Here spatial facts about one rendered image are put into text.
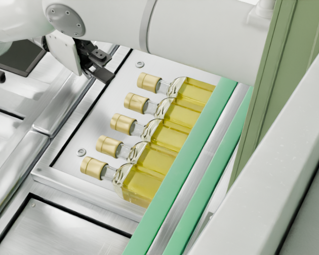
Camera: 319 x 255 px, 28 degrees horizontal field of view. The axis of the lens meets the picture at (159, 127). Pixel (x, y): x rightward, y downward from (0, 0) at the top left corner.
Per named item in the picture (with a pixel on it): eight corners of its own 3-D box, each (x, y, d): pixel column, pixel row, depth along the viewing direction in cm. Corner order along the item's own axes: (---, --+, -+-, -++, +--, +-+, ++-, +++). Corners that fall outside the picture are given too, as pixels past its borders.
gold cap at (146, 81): (163, 85, 134) (144, 79, 135) (162, 74, 131) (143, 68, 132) (155, 97, 132) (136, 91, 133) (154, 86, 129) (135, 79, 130)
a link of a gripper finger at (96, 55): (80, 53, 135) (103, 68, 132) (77, 43, 133) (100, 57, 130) (90, 45, 137) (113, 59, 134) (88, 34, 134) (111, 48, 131)
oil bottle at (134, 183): (228, 212, 115) (124, 172, 122) (228, 196, 111) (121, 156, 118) (215, 238, 112) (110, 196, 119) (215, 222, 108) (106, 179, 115)
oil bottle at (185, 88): (272, 120, 128) (175, 88, 134) (274, 102, 123) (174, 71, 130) (262, 140, 125) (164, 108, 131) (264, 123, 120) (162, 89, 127)
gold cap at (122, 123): (137, 126, 128) (119, 119, 129) (136, 115, 125) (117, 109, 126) (129, 139, 126) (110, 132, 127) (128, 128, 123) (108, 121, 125)
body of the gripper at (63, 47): (43, 59, 145) (77, 82, 140) (34, 27, 137) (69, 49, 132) (67, 41, 148) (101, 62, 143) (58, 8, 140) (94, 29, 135)
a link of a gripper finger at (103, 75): (86, 78, 141) (107, 92, 138) (83, 69, 139) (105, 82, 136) (95, 70, 143) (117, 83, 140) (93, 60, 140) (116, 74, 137)
